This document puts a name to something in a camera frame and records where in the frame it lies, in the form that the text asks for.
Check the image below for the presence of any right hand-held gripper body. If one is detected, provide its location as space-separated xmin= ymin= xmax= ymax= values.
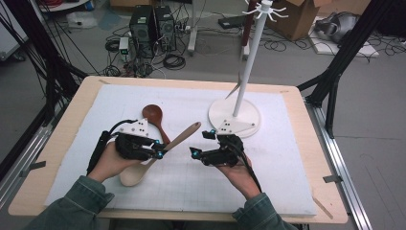
xmin=203 ymin=119 xmax=257 ymax=168

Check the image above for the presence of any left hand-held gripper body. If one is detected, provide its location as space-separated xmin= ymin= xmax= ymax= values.
xmin=114 ymin=118 xmax=155 ymax=162

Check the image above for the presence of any beige ladle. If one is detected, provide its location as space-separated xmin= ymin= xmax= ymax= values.
xmin=119 ymin=121 xmax=202 ymax=188

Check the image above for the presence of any white utensil rack with hooks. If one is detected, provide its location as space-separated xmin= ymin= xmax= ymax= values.
xmin=208 ymin=0 xmax=289 ymax=139

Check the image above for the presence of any dark brown wooden spoon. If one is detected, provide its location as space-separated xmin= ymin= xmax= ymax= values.
xmin=142 ymin=103 xmax=171 ymax=146

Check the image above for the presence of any person's right hand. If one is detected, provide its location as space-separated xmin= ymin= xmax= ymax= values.
xmin=216 ymin=157 xmax=262 ymax=201

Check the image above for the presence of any person's left hand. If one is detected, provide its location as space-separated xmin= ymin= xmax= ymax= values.
xmin=86 ymin=141 xmax=142 ymax=184

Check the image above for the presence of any white grid mat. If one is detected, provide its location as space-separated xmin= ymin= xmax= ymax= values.
xmin=43 ymin=83 xmax=318 ymax=218

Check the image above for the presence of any grey table clamp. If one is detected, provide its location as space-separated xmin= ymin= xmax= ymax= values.
xmin=323 ymin=174 xmax=344 ymax=184
xmin=19 ymin=160 xmax=47 ymax=178

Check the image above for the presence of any white device with green display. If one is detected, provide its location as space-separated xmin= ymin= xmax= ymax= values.
xmin=118 ymin=36 xmax=130 ymax=61

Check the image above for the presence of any thin wooden strip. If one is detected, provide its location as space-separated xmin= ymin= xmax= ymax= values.
xmin=312 ymin=195 xmax=334 ymax=220

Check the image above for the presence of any black computer tower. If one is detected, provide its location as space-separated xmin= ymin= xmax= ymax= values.
xmin=153 ymin=5 xmax=176 ymax=52
xmin=128 ymin=4 xmax=157 ymax=60

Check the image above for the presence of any black flat device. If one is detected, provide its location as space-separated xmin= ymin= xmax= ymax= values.
xmin=217 ymin=14 xmax=247 ymax=31

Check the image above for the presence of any clear plastic bag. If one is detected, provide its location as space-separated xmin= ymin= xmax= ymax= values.
xmin=65 ymin=11 xmax=99 ymax=30

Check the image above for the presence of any large open cardboard box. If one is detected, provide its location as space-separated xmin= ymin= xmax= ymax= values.
xmin=266 ymin=0 xmax=324 ymax=42

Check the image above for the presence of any closed cardboard box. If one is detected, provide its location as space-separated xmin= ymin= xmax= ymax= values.
xmin=109 ymin=0 xmax=152 ymax=8

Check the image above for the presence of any white low platform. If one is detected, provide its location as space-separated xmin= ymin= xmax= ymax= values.
xmin=37 ymin=0 xmax=91 ymax=13

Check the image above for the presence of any white wheeled cabinet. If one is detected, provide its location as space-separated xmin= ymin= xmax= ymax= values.
xmin=0 ymin=0 xmax=29 ymax=61

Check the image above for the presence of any grey bag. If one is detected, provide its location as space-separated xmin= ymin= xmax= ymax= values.
xmin=314 ymin=11 xmax=360 ymax=44

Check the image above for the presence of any white floor board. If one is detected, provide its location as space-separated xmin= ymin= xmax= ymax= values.
xmin=307 ymin=32 xmax=381 ymax=58

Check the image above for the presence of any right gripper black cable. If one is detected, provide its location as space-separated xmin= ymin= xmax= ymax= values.
xmin=234 ymin=143 xmax=263 ymax=195

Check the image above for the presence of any black cable coil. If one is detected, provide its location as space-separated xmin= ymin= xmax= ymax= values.
xmin=104 ymin=38 xmax=121 ymax=54
xmin=163 ymin=53 xmax=187 ymax=71

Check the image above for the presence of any aluminium table rail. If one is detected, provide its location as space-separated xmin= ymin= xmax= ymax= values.
xmin=0 ymin=104 xmax=63 ymax=209
xmin=304 ymin=102 xmax=373 ymax=230

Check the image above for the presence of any black metal frame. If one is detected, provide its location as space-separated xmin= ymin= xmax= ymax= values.
xmin=0 ymin=0 xmax=89 ymax=180
xmin=296 ymin=0 xmax=406 ymax=140

